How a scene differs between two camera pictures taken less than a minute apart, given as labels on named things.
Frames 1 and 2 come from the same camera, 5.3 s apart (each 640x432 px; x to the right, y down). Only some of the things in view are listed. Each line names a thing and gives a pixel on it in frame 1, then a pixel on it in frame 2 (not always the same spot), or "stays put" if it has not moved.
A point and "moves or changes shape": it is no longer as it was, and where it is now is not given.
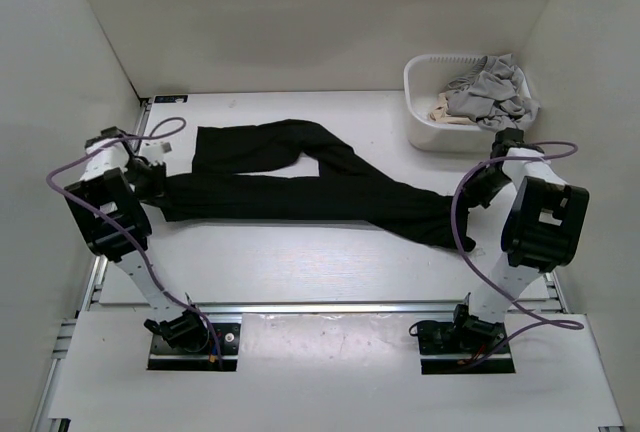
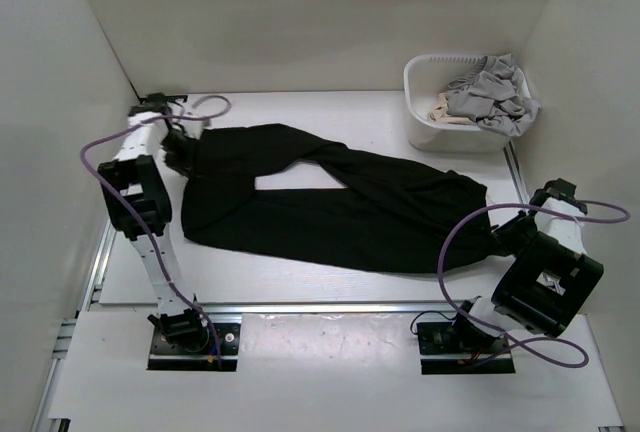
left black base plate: (220, 353) stays put
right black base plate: (468, 346) stays put
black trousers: (345, 193) moves or changes shape
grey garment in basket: (492, 96) stays put
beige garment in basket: (440, 113) stays put
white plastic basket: (425, 77) stays put
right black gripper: (471, 196) → (502, 240)
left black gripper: (159, 186) → (184, 164)
